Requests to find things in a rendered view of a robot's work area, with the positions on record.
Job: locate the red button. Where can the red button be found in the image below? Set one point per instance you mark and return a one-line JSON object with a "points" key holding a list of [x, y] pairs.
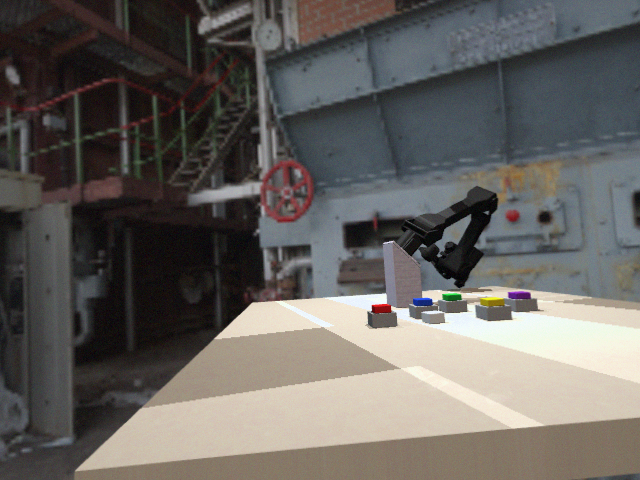
{"points": [[382, 316]]}

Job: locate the yellow button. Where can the yellow button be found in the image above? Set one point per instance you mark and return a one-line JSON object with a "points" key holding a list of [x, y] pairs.
{"points": [[493, 309]]}

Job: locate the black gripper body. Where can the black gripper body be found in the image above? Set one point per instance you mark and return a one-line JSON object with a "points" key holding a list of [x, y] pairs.
{"points": [[430, 254]]}

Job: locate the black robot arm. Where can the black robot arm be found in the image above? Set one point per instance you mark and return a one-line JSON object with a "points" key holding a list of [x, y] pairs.
{"points": [[428, 229]]}

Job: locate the green button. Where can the green button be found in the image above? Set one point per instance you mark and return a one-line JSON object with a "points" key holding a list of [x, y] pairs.
{"points": [[451, 303]]}

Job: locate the blue button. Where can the blue button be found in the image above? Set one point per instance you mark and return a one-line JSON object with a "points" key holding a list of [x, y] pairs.
{"points": [[421, 305]]}

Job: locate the purple button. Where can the purple button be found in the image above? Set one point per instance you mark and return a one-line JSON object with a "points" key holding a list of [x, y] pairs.
{"points": [[521, 301]]}

